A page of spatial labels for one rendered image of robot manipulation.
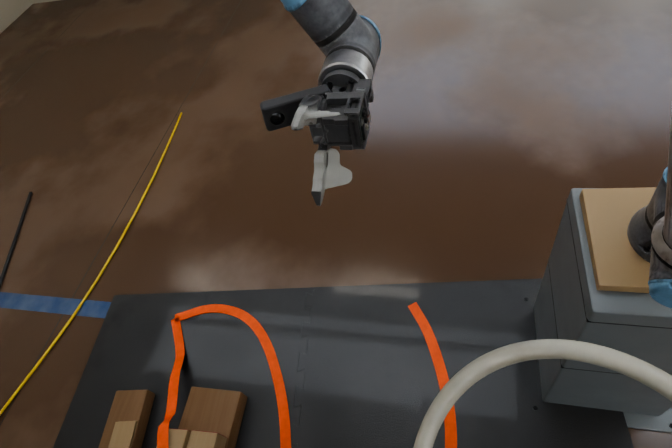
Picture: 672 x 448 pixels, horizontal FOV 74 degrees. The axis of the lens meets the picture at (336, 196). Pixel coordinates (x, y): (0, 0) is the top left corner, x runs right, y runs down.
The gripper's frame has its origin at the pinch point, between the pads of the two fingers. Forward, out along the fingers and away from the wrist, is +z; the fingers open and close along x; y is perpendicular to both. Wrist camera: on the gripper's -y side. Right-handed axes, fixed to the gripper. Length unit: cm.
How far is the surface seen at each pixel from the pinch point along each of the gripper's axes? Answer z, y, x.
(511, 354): 8.7, 30.5, 32.3
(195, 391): -9, -86, 147
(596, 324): -21, 57, 75
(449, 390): 13.9, 21.0, 37.5
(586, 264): -34, 55, 67
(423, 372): -32, 11, 151
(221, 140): -175, -140, 146
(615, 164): -152, 103, 142
